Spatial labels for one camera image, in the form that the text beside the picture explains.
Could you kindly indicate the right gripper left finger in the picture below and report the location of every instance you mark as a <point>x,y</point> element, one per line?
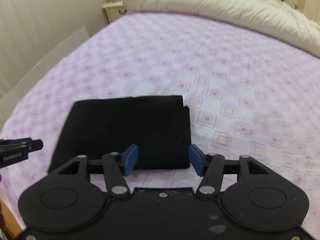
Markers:
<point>116,166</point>

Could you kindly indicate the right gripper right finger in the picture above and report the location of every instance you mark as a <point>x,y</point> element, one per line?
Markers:
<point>210,168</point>

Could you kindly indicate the black pants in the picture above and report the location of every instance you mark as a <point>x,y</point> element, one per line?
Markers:
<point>158,125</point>

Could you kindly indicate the purple patterned bed sheet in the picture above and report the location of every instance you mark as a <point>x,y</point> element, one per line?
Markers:
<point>247,93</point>

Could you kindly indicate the cream bedside table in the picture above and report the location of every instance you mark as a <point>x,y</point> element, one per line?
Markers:
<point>114,10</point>

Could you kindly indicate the beige duvet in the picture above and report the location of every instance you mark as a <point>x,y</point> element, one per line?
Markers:
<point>271,17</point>

